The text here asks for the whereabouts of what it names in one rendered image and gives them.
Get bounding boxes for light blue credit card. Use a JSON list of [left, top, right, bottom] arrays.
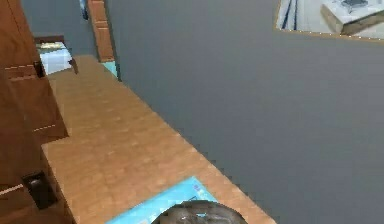
[[104, 175, 219, 224]]

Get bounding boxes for dark table with pale top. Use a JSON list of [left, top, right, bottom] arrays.
[[34, 34, 80, 76]]

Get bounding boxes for framed picture with wooden frame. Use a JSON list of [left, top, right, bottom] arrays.
[[273, 0, 384, 44]]

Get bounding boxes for grey bowl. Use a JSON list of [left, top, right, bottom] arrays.
[[151, 199, 250, 224]]

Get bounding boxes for brown wooden room door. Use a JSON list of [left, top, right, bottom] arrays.
[[87, 0, 117, 64]]

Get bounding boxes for brown wooden chest of drawers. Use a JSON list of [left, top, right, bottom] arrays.
[[0, 0, 278, 224]]

